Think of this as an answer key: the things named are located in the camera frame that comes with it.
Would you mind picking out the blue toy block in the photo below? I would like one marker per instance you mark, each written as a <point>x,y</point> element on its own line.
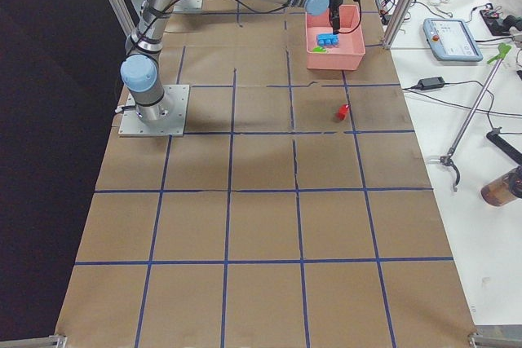
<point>327,39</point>

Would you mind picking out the red toy block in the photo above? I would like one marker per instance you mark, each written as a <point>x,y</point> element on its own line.
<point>342,112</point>

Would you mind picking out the pink plastic box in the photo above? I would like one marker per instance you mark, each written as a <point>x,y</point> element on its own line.
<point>329,51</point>

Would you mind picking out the teach pendant tablet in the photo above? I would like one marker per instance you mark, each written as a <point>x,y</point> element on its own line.
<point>451,40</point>

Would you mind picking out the black power adapter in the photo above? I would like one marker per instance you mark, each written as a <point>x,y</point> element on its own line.
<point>431,83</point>

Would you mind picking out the reacher grabber tool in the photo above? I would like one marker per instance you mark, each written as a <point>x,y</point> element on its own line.
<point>447,159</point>

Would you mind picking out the brown paper table cover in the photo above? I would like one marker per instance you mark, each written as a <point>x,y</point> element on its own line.
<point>269,223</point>

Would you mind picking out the brown water bottle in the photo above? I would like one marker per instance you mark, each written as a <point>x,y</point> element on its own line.
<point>504,189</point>

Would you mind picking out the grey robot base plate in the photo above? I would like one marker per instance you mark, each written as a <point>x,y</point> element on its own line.
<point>168,117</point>

